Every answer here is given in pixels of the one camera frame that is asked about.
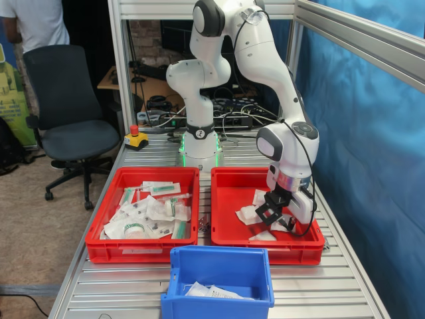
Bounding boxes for white cable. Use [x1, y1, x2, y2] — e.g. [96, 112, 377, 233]
[215, 104, 279, 134]

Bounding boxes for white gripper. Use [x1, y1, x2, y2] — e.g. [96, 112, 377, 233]
[286, 191, 316, 233]

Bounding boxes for grey floor cable cover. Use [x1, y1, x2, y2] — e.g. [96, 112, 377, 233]
[0, 284, 62, 296]

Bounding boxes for black floor cable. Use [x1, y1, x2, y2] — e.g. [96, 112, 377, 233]
[0, 294, 50, 318]

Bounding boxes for dark office swivel chair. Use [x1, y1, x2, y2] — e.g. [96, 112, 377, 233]
[22, 45, 121, 211]

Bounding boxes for grey tape roll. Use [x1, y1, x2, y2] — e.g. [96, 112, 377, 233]
[136, 110, 167, 126]

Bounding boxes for clear plastic bandage pack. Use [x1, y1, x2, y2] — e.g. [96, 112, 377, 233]
[184, 281, 213, 298]

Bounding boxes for red crate with medical supplies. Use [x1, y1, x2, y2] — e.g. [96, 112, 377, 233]
[84, 165, 201, 265]

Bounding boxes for black power strip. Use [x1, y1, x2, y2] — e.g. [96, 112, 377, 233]
[159, 114, 253, 129]

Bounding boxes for person in white shirt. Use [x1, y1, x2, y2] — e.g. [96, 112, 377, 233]
[0, 0, 71, 54]

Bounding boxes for white pouch black parts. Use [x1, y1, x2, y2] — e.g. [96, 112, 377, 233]
[119, 195, 160, 220]
[145, 221, 175, 239]

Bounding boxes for blue fabric backdrop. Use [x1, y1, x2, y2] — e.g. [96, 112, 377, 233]
[255, 0, 425, 319]

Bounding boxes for long green syringe pack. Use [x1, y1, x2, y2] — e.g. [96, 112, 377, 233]
[171, 219, 189, 240]

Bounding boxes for black monitor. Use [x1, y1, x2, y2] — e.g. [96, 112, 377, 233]
[161, 19, 193, 54]

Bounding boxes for green syringe in packet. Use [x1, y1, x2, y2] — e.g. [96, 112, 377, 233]
[151, 182, 182, 196]

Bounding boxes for blue open-front storage bin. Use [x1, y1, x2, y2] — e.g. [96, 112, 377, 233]
[160, 245, 276, 319]

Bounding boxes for green printed banner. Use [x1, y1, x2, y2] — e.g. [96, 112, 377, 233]
[0, 43, 38, 149]

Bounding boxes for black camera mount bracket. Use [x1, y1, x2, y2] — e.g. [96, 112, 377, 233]
[254, 189, 293, 227]

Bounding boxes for black cable bundle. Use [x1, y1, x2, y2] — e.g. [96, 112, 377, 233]
[145, 94, 173, 110]

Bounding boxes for yellow emergency stop button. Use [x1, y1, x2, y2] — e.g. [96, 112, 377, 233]
[124, 125, 149, 152]

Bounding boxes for green ring filter pouch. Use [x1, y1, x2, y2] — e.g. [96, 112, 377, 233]
[103, 219, 149, 240]

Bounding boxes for black robot camera cable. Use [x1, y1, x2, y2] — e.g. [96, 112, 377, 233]
[232, 9, 316, 237]

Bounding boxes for printed white paper packet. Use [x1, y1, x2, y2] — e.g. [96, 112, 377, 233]
[207, 284, 255, 301]

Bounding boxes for wooden desk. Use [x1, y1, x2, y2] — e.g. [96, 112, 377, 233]
[97, 65, 187, 114]

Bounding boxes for black backpack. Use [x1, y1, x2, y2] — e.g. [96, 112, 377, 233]
[0, 116, 27, 176]

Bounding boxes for aluminium profile frame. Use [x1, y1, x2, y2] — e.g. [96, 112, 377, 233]
[107, 0, 425, 136]

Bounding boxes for red crate with bandage packs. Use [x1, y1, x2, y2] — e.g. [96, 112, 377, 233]
[210, 167, 326, 266]

